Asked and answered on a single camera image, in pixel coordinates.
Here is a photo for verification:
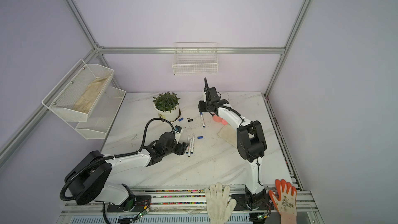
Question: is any white marker pen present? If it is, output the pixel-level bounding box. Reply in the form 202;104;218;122
186;135;191;154
188;135;195;157
200;112;206;128

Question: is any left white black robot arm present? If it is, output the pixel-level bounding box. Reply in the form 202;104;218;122
60;131;188;206

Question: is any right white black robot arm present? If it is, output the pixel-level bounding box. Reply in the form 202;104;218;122
198;82;267;209

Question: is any pink plastic watering can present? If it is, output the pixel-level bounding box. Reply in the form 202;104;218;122
212;115;228;125

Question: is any green potted plant white pot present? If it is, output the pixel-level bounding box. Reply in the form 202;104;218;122
153;92;180;122

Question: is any white knit glove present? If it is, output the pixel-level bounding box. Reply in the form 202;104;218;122
205;182;237;224

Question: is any beige cloth in shelf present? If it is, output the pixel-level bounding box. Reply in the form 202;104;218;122
73;76;109;114

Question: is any white mesh two-tier shelf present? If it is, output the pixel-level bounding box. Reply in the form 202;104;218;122
42;60;126;140

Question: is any orange white work glove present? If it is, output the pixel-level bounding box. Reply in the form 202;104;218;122
269;179;297;224

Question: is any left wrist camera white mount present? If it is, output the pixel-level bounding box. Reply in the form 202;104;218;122
174;125;183;143

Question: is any left black corrugated cable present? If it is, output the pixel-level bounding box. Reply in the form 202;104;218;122
59;117;175;201

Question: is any white wire wall basket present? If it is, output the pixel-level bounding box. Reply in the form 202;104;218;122
172;42;219;76

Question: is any aluminium frame corner post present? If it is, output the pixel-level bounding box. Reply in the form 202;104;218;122
264;0;314;97

